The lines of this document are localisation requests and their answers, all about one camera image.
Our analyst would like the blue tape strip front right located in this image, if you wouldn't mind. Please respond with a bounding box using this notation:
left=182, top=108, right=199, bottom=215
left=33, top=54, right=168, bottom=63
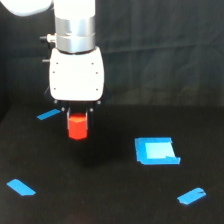
left=177, top=187, right=206, bottom=205

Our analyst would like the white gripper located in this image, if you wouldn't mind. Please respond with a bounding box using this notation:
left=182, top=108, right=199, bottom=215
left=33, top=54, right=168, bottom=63
left=45, top=47, right=111, bottom=131

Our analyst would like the blue tape strip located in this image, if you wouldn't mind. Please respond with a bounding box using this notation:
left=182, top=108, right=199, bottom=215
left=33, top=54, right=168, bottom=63
left=177, top=187, right=206, bottom=205
left=37, top=109, right=61, bottom=120
left=7, top=179, right=35, bottom=196

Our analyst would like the blue tape square marker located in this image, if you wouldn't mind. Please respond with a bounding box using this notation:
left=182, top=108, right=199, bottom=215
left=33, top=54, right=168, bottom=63
left=135, top=137, right=181, bottom=165

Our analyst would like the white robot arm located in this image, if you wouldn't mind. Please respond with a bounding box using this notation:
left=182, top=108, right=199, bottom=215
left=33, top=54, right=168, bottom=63
left=0, top=0, right=105, bottom=103

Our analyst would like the red hexagonal block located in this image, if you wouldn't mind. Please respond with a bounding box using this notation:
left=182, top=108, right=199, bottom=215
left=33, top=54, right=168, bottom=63
left=68, top=113, right=88, bottom=140

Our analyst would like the blue tape strip back left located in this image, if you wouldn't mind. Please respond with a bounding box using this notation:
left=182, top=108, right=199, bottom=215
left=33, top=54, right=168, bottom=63
left=37, top=109, right=61, bottom=120

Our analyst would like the blue tape strip front left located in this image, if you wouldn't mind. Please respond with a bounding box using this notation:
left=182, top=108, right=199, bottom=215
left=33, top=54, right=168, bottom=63
left=7, top=179, right=35, bottom=196

